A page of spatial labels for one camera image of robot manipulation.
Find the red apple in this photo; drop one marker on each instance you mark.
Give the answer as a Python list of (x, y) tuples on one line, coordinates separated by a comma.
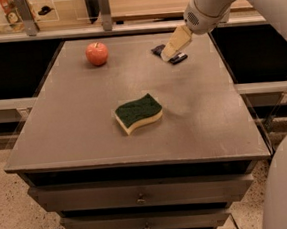
[(97, 53)]

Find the green and yellow sponge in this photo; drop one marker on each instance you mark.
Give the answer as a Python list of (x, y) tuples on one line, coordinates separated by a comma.
[(138, 113)]

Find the colourful bag on shelf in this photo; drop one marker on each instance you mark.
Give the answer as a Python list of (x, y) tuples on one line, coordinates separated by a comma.
[(5, 13)]

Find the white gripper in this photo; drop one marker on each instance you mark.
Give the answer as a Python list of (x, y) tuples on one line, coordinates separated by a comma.
[(203, 21)]

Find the grey drawer cabinet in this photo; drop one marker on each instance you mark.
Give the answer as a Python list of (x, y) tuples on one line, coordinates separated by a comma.
[(138, 143)]

